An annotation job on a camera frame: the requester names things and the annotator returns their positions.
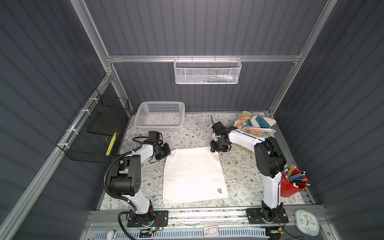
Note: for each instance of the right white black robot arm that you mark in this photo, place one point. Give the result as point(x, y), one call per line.
point(270, 162)

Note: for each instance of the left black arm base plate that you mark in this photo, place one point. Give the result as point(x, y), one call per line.
point(151, 219)

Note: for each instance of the white terry towel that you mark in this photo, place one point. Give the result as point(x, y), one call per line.
point(193, 175)

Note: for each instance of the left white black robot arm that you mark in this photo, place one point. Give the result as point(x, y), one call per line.
point(123, 177)

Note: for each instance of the blue white towel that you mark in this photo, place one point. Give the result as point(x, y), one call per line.
point(262, 122)

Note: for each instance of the red white label card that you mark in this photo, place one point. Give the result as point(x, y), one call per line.
point(211, 231)

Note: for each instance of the green plastic towel basket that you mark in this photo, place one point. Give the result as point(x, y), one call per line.
point(244, 115)

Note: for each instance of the white wire wall basket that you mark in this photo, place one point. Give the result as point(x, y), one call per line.
point(207, 71)

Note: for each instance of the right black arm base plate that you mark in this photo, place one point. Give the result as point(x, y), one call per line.
point(266, 216)

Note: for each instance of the red pen cup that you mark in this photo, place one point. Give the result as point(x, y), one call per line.
point(293, 181)

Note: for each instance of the white ventilated cable duct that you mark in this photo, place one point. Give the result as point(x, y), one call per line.
point(200, 233)

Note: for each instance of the white wall clock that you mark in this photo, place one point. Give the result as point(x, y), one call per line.
point(307, 223)

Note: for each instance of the white plastic laundry basket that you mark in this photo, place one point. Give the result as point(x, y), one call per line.
point(160, 116)

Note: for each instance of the black wire wall basket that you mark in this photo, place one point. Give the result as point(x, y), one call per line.
point(79, 145)

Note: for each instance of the orange patterned towel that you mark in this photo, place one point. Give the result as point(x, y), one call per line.
point(263, 133)

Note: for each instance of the black pad in basket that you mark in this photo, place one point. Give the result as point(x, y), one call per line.
point(104, 124)

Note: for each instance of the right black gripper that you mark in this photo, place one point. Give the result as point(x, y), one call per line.
point(213, 147)

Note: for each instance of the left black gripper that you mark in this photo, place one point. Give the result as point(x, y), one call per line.
point(167, 151)

